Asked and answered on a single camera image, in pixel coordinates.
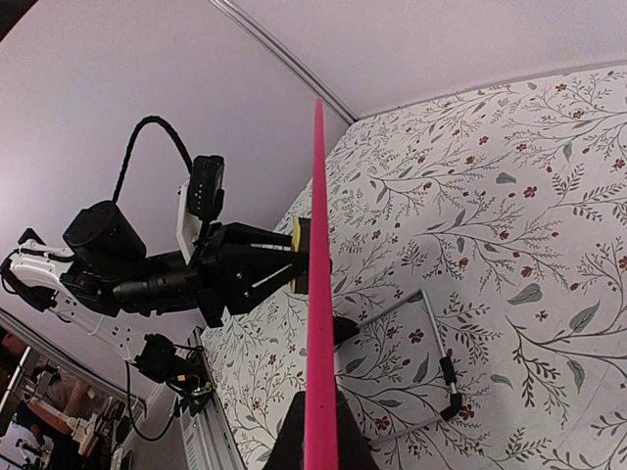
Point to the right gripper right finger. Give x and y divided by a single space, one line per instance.
353 450

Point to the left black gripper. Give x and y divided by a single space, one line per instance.
228 280

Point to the pink-framed whiteboard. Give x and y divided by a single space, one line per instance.
320 428

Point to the front aluminium rail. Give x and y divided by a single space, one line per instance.
207 438

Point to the left aluminium frame post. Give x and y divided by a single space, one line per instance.
279 51

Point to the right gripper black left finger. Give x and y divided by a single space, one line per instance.
288 451

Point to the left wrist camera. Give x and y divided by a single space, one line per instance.
200 203

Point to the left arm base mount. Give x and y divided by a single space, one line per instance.
181 368

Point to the whiteboard wire easel stand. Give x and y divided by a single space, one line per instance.
397 374

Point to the black whiteboard stand foot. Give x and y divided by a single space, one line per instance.
344 329

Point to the yellow bone-shaped eraser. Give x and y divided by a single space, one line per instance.
300 246

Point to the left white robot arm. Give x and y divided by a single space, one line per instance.
104 270

